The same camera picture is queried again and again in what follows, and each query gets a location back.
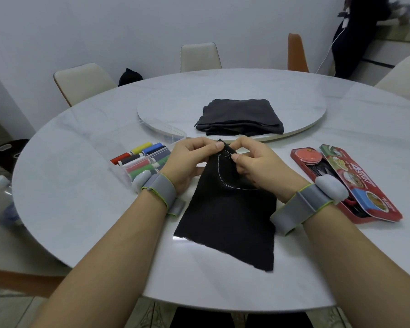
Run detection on person's left hand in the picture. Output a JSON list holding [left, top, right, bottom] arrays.
[[160, 137, 225, 196]]

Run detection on grey wristband with tracker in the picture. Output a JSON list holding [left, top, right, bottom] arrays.
[[131, 169, 186, 218], [269, 175, 349, 237]]

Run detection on round marble turntable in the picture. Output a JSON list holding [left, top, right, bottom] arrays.
[[137, 73, 328, 144]]

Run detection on cream cabinet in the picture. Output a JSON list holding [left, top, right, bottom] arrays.
[[348, 19, 410, 86]]

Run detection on cream chair with wooden edge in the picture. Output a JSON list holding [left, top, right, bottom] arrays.
[[0, 215, 73, 298], [53, 63, 118, 107]]

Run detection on printed red tin lid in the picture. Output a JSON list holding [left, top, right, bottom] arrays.
[[319, 144, 403, 223]]

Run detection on round red disc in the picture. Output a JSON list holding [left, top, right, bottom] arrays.
[[295, 148, 324, 164]]

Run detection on person's left forearm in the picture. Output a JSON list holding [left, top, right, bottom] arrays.
[[30, 189, 169, 328]]

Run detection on grey left wristband with tracker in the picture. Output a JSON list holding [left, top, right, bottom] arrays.
[[131, 169, 186, 218]]

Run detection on orange chair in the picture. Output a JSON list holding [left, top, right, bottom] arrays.
[[287, 33, 310, 73]]

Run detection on white sewing thread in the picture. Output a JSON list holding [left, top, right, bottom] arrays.
[[215, 151, 257, 191]]

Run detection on person's black trousers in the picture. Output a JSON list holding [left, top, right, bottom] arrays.
[[169, 306, 314, 328]]

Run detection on clear plastic box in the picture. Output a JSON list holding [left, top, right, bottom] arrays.
[[109, 117, 188, 194]]

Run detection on clear plastic bottle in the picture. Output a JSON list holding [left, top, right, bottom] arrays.
[[0, 175, 22, 226]]

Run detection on person's right forearm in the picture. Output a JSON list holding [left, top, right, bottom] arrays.
[[301, 204, 410, 328]]

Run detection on red tin box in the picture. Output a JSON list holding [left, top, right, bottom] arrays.
[[290, 147, 375, 224]]

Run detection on row of coloured thread spools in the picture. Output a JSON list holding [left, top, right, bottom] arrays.
[[110, 142, 172, 182]]

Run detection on black floor bag with handles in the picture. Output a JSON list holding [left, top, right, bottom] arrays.
[[0, 139, 30, 174]]

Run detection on person's right hand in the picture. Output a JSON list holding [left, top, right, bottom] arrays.
[[230, 136, 310, 203]]

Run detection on grey right wristband with tracker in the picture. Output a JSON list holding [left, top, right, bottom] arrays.
[[269, 175, 349, 237]]

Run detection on folded dark grey cloth stack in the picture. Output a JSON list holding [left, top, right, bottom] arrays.
[[194, 98, 284, 136]]

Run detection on white cable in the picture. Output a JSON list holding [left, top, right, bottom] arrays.
[[315, 16, 346, 75]]

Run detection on black cloth piece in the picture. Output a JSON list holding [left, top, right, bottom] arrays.
[[173, 139, 277, 272]]

